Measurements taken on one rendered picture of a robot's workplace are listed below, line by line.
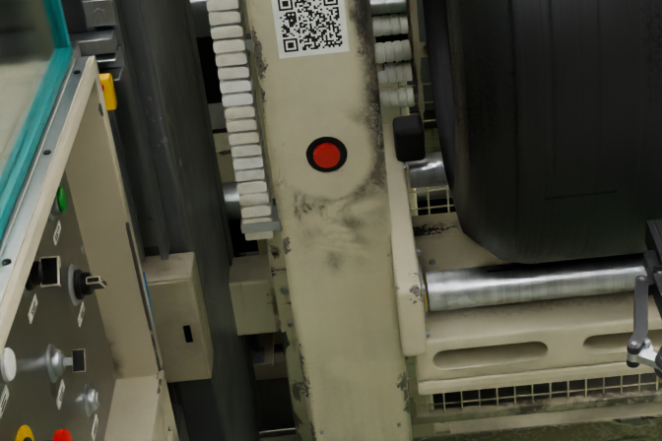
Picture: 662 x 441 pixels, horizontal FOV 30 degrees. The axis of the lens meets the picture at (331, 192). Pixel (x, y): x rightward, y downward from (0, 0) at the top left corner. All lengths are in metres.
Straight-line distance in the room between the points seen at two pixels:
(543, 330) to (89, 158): 0.54
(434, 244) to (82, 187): 0.60
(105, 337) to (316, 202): 0.29
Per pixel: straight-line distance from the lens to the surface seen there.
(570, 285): 1.41
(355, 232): 1.43
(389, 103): 1.80
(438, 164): 1.63
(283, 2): 1.30
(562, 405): 2.16
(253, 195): 1.42
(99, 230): 1.26
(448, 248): 1.66
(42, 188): 0.97
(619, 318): 1.43
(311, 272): 1.46
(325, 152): 1.37
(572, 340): 1.43
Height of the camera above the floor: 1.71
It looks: 30 degrees down
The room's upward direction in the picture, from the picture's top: 7 degrees counter-clockwise
